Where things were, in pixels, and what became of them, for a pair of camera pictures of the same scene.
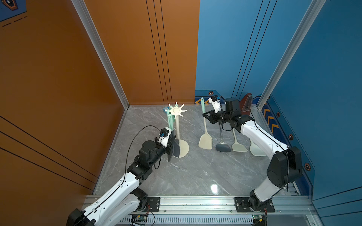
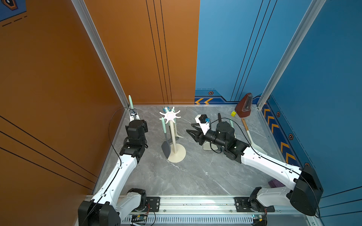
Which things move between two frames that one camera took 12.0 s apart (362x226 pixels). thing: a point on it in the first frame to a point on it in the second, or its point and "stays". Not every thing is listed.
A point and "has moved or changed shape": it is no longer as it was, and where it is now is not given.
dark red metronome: (245, 104) stays
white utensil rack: (177, 110) has moved or changed shape
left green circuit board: (136, 218) stays
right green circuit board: (258, 217) stays
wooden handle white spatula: (256, 150) stays
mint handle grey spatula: (176, 150) to (131, 101)
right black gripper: (212, 117) to (197, 134)
